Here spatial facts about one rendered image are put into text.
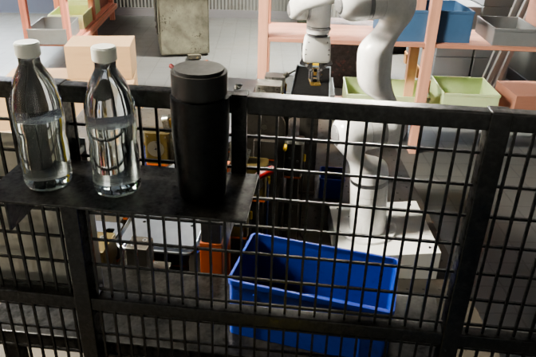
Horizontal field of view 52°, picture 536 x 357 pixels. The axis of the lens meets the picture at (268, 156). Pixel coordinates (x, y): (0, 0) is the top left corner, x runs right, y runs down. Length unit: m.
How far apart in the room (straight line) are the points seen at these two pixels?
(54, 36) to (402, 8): 5.05
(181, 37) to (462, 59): 3.05
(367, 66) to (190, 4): 4.96
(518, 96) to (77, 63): 3.34
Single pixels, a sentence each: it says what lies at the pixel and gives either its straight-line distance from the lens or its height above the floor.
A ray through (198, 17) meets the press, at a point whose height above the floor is 0.45.
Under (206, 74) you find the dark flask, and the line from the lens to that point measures 0.67.
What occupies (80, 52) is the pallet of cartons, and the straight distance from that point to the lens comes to 4.58.
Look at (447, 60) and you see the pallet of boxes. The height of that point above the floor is 0.34.
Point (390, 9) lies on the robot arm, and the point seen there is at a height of 1.52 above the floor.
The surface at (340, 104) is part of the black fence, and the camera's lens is 0.77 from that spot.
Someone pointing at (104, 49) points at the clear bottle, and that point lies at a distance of 0.71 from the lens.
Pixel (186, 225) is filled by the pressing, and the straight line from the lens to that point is 1.49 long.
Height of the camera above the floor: 1.82
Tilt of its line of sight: 26 degrees down
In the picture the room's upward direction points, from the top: 2 degrees clockwise
